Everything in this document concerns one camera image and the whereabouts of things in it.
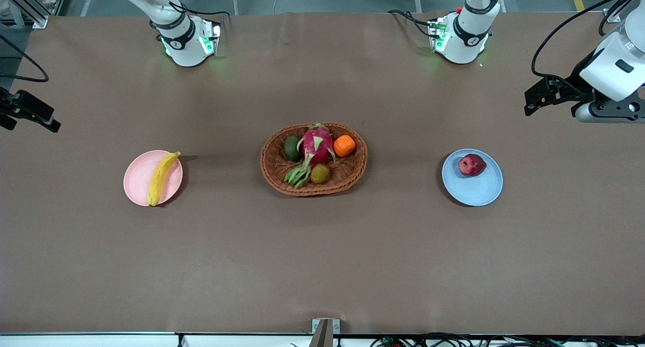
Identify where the red apple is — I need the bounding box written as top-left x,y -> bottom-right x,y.
458,154 -> 487,177

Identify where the yellow banana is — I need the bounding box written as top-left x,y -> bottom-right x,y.
147,152 -> 181,206

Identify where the blue round plate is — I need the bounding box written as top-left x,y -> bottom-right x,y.
442,149 -> 504,207

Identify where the pink round plate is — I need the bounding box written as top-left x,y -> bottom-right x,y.
123,150 -> 183,207

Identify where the orange mandarin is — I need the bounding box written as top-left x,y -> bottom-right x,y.
333,134 -> 356,158

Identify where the brown wicker basket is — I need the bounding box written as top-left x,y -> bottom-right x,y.
260,123 -> 368,197

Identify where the pink dragon fruit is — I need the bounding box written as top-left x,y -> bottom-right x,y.
284,123 -> 337,189

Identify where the brown kiwi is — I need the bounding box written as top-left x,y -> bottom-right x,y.
310,163 -> 331,185

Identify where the dark green avocado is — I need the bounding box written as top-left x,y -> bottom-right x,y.
283,134 -> 303,162

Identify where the brown table cover sheet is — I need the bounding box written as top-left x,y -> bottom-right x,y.
0,12 -> 645,336

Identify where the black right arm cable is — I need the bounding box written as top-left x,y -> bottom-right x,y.
0,35 -> 50,83

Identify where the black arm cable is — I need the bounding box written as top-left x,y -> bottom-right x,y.
531,0 -> 638,93
0,35 -> 50,83

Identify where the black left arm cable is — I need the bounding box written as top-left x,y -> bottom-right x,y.
531,0 -> 638,93

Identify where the black base power cable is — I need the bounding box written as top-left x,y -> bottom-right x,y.
388,10 -> 440,38

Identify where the white table edge rail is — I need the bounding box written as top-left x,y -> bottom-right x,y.
0,332 -> 645,347

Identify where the black cable bundle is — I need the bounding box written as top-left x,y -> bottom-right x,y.
368,332 -> 645,347

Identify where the metal table edge bracket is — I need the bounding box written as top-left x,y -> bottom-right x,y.
311,318 -> 341,347

